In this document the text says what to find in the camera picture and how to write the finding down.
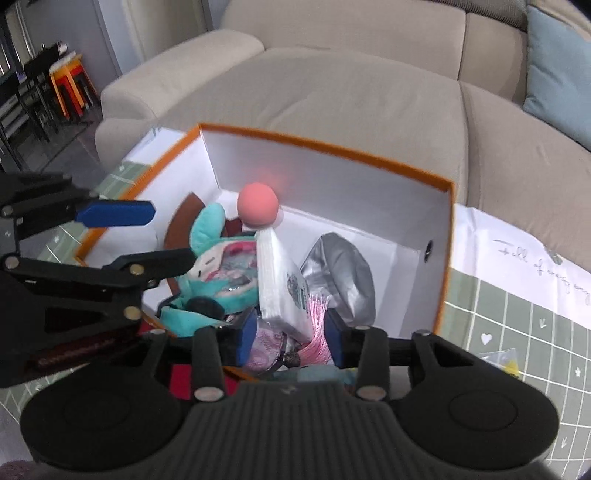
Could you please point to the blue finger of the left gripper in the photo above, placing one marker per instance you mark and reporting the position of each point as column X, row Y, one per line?
column 115, row 213
column 142, row 271

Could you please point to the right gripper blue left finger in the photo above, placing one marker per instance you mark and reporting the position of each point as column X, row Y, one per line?
column 214, row 347

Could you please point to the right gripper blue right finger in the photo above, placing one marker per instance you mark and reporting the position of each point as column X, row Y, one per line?
column 364, row 348

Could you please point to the pink tassel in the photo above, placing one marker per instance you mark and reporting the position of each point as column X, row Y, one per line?
column 316, row 352

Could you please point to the dark red felt pouch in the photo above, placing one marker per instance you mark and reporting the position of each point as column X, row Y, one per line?
column 177, row 235

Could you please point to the white tissue pack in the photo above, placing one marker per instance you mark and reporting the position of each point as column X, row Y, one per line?
column 283, row 292

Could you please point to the silver fabric bag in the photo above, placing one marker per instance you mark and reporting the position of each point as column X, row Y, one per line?
column 336, row 270

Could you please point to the pink soft ball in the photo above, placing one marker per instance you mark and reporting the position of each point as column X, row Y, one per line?
column 257, row 205

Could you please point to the red transparent storage box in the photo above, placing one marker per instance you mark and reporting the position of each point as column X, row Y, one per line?
column 175, row 366

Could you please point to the orange stools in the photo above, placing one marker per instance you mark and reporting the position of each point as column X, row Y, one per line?
column 73, row 88

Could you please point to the orange cardboard box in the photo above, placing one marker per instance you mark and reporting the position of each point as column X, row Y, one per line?
column 400, row 218

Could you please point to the black dining chair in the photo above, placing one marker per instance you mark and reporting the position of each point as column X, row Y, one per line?
column 24, row 100

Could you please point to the small yellow packet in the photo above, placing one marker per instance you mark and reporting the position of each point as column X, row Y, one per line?
column 506, row 360

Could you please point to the beige sofa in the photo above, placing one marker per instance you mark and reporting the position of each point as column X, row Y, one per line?
column 421, row 82

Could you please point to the light blue cushion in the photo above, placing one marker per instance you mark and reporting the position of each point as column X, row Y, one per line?
column 558, row 68

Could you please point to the grey cushion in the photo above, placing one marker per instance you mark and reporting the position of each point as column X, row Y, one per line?
column 510, row 12

